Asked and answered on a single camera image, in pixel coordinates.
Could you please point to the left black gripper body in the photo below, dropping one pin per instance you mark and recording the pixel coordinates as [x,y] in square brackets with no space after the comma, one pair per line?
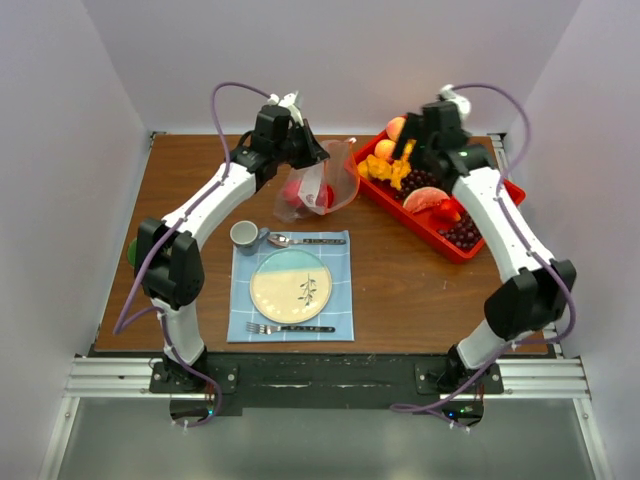
[295,149]

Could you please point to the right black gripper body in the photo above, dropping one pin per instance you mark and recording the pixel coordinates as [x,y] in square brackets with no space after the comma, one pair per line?
[426,146]

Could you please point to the clear zip top bag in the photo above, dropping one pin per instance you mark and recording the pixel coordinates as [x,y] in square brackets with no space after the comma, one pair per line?
[339,171]

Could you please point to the red apple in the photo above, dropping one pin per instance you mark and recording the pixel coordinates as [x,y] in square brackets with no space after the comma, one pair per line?
[297,195]
[326,197]

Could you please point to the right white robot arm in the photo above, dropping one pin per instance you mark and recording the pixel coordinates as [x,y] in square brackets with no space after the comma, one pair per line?
[534,286]

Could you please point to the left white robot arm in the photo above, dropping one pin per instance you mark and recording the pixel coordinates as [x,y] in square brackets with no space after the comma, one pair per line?
[168,264]

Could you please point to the upper purple grape bunch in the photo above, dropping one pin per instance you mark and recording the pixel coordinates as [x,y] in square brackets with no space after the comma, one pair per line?
[416,179]

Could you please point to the purple grape bunch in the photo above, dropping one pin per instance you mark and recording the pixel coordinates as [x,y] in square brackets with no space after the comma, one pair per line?
[416,179]
[464,234]

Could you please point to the watermelon slice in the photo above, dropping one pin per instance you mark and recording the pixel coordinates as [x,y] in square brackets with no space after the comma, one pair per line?
[424,198]

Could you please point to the strawberry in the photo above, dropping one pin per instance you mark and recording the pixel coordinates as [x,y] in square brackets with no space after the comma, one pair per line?
[447,211]

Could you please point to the red plastic fruit tray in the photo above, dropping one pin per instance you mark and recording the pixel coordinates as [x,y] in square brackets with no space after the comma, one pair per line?
[424,224]

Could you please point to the lower purple grape bunch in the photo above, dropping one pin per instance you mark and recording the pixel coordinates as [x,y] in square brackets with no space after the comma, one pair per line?
[464,234]

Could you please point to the metal spoon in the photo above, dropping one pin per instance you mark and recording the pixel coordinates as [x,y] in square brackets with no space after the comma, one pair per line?
[282,241]

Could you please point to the small grey cup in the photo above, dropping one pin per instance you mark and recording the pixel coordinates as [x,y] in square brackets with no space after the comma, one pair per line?
[247,237]

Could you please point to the cream and teal plate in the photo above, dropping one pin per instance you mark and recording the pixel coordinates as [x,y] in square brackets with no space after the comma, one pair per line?
[290,286]

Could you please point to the blue checked placemat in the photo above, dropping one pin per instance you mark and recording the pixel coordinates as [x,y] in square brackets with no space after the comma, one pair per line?
[338,312]

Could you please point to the green floral mug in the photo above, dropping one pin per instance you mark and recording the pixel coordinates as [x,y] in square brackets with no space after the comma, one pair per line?
[131,252]

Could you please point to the metal fork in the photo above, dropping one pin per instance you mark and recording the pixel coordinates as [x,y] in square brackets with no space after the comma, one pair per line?
[265,329]

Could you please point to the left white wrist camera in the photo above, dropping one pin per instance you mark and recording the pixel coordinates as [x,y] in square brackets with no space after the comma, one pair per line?
[289,101]

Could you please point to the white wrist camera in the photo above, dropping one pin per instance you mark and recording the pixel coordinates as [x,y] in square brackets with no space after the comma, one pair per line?
[448,93]
[289,101]

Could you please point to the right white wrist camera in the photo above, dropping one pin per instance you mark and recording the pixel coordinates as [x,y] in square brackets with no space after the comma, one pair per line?
[448,93]

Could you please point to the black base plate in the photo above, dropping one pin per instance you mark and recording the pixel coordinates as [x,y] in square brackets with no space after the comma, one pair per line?
[322,381]

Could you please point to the aluminium frame rail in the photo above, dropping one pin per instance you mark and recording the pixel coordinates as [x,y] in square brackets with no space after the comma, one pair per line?
[406,298]

